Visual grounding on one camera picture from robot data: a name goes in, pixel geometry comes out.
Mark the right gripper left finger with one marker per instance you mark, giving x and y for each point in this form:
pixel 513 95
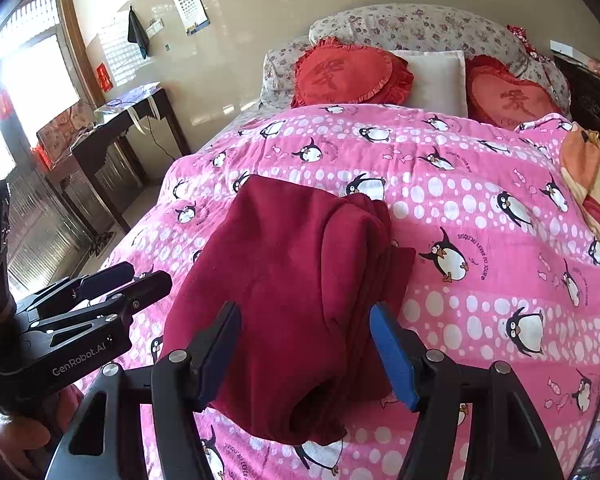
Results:
pixel 104 439

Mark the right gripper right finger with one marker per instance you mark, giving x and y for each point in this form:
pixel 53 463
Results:
pixel 507 438

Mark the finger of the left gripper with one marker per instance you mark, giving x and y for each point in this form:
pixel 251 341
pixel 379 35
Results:
pixel 64 295
pixel 119 305

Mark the dark red fleece sweater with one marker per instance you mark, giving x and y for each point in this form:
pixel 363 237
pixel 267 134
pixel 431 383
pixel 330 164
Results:
pixel 304 268

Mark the dark wooden side table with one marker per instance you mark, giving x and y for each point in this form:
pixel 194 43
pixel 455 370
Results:
pixel 87 155

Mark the pink penguin blanket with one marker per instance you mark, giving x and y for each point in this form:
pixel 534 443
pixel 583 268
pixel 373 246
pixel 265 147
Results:
pixel 506 267

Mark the dark hanging cloth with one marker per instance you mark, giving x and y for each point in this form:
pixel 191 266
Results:
pixel 137 34

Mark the orange red patterned blanket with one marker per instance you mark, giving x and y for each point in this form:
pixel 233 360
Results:
pixel 579 158

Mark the eye chart poster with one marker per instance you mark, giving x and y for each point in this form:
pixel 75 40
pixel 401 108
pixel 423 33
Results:
pixel 192 14

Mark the large red heart cushion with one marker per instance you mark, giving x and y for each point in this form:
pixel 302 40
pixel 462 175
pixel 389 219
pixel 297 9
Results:
pixel 334 73

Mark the small red heart cushion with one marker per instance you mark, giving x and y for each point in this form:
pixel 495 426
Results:
pixel 498 98

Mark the dark carved wooden headboard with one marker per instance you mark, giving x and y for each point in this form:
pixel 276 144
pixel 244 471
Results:
pixel 585 93

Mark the white pillow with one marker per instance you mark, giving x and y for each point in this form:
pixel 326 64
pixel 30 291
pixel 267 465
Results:
pixel 439 81

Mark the floral pillow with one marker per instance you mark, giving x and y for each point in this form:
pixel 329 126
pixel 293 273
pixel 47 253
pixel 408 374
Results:
pixel 421 28

